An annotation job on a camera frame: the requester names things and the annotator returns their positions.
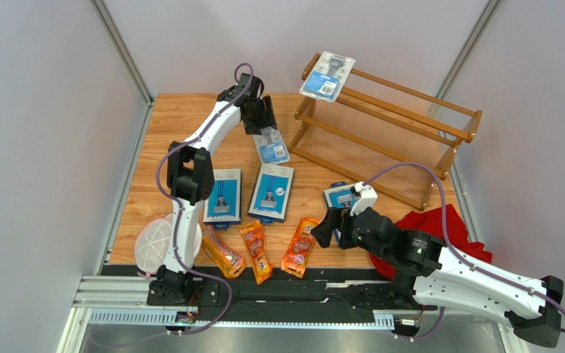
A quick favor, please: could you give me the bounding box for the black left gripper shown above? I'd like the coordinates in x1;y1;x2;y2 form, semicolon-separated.
244;96;279;137

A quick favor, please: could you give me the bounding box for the clear blister razor pack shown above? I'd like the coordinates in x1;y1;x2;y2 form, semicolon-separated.
252;126;291;165
299;51;356;103

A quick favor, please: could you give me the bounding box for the orange Bic razor bag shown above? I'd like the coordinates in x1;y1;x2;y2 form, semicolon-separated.
202;226;246;279
239;221;274;285
280;217;319;279

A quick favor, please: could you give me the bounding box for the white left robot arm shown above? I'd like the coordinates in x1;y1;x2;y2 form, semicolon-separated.
147;73;276;306

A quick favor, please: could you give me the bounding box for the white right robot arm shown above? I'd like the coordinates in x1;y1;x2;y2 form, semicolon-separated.
310;207;564;348

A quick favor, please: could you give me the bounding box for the wooden two-tier shelf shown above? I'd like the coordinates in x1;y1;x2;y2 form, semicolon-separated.
288;68;483;210

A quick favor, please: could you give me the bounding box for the blue Harry's razor box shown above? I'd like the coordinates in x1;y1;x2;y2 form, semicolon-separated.
324;182;358;248
247;164;295;224
202;168;242;230

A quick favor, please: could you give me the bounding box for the red cloth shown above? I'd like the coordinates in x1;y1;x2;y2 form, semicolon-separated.
369;204;493;279

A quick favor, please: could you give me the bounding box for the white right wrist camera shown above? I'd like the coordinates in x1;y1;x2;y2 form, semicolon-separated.
350;182;378;216

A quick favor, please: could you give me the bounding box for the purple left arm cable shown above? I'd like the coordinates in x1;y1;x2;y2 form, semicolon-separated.
154;63;255;337

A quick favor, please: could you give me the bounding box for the aluminium slotted rail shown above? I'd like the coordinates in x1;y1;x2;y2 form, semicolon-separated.
88;309;396;330

